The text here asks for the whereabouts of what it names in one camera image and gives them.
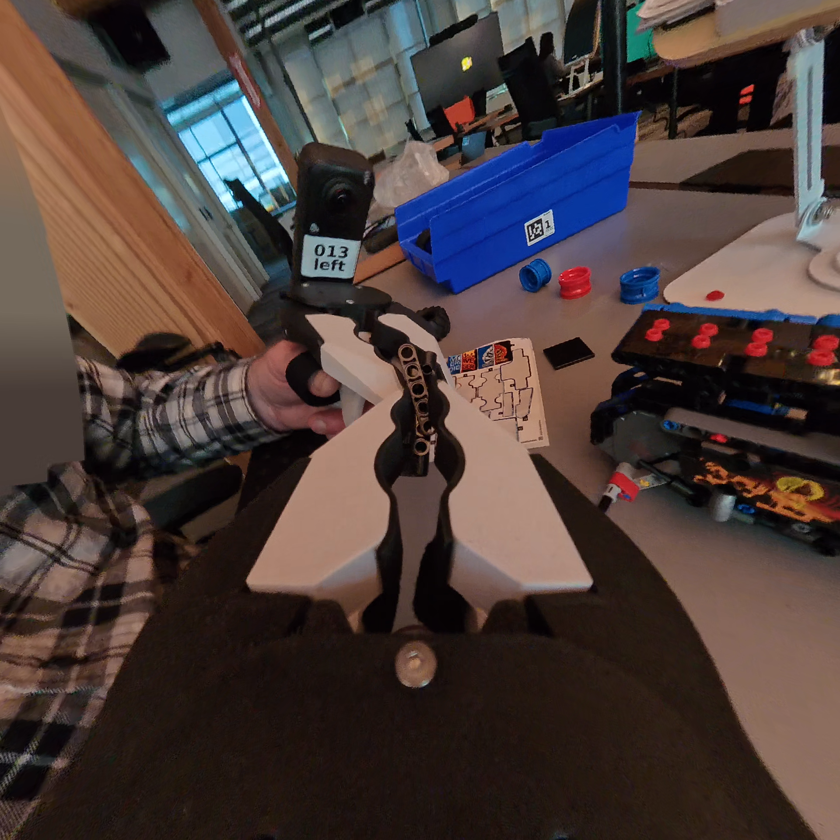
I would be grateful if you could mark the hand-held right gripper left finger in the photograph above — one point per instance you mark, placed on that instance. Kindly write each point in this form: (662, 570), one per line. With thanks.
(322, 525)

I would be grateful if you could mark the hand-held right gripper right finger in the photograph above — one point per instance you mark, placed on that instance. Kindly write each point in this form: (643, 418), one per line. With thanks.
(519, 525)

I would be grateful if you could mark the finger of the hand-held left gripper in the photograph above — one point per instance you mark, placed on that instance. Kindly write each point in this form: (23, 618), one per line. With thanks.
(418, 344)
(355, 368)

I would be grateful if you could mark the red-tipped grey axle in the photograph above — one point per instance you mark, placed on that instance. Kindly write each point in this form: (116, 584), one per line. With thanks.
(617, 488)

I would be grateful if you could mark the blue black brick truck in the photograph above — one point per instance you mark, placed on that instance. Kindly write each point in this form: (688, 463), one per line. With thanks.
(735, 420)

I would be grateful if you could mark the person's left forearm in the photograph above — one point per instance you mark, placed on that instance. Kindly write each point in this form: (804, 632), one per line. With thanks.
(171, 414)

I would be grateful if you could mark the grey desk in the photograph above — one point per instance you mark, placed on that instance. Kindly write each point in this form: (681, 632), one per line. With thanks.
(735, 617)

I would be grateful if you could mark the person's left hand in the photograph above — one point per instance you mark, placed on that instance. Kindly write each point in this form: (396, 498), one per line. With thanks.
(276, 387)

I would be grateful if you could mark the black rubber tire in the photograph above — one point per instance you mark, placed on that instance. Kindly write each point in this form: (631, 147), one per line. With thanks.
(429, 322)

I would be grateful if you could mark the clear plastic bag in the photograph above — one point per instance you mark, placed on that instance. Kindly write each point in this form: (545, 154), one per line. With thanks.
(410, 171)

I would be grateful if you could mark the white sticker sheet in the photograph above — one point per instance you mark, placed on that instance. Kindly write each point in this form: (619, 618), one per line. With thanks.
(505, 394)

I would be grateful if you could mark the blue wheel hub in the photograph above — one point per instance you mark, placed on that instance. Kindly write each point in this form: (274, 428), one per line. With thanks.
(639, 285)
(534, 276)

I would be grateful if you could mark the black square plate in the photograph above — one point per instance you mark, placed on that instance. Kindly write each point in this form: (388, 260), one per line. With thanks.
(567, 352)

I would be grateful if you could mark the small red wheel hub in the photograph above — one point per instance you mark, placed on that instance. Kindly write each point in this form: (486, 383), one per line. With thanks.
(574, 282)

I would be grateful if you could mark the blue storage bin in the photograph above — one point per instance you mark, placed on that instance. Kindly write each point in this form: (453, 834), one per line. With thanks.
(525, 197)

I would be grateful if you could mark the computer monitor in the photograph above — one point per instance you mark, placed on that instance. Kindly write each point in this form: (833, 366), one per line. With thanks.
(457, 59)

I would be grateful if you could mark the black office chair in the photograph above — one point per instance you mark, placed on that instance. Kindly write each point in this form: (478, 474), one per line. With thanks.
(532, 85)

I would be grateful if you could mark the person's plaid shirt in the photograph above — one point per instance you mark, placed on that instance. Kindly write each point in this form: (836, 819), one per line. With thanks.
(66, 617)

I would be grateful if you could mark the black pole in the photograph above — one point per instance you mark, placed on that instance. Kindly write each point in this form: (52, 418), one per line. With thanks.
(613, 53)

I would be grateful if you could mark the white book stand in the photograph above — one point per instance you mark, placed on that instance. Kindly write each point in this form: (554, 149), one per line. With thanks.
(788, 263)

